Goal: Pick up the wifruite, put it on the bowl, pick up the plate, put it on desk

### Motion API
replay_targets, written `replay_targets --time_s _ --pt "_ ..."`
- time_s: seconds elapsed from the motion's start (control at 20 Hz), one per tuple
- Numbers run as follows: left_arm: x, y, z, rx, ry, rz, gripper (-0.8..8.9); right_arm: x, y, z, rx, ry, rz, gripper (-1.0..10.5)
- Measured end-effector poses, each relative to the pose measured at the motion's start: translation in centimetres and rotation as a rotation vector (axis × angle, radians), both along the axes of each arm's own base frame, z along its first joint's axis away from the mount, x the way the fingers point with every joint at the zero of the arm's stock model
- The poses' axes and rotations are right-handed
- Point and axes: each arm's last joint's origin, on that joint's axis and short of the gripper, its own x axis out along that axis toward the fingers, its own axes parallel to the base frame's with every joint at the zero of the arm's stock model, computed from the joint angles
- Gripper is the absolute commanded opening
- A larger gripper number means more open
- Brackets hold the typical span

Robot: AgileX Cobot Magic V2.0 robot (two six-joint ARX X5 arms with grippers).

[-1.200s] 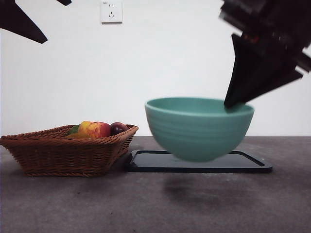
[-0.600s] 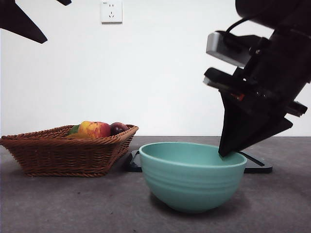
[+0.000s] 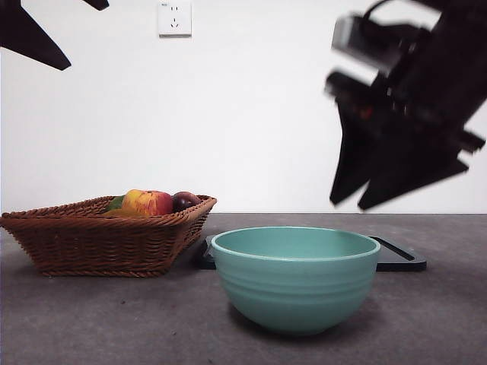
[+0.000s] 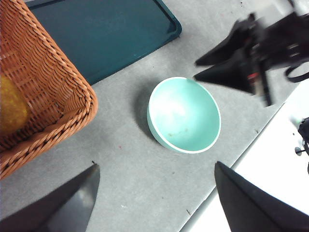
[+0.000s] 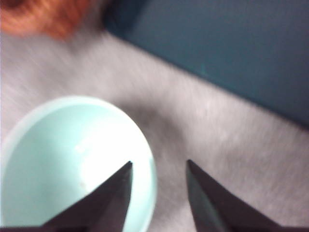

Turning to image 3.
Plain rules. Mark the brown kiwifruit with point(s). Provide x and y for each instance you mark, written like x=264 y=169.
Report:
x=118 y=213

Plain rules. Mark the dark rectangular tray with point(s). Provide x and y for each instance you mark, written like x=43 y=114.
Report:
x=399 y=260

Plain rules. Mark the brown wicker basket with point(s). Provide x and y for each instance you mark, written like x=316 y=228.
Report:
x=106 y=243

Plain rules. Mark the teal ribbed bowl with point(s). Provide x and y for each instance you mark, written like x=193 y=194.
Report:
x=296 y=292

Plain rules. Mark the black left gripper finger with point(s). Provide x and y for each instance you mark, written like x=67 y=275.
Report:
x=98 y=4
x=23 y=34

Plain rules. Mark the white wall power socket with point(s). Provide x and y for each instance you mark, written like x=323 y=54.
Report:
x=175 y=19

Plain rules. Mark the dark purple fruit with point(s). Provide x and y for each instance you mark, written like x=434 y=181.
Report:
x=184 y=200

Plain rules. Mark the red yellow apple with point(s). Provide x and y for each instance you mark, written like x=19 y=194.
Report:
x=148 y=203

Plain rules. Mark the green fruit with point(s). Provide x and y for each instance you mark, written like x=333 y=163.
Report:
x=116 y=202

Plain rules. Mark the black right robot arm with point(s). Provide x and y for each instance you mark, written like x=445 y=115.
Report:
x=437 y=76

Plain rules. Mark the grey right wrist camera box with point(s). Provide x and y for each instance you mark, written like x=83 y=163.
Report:
x=350 y=36

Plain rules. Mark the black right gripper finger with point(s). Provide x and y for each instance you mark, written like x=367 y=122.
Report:
x=355 y=159
x=411 y=182

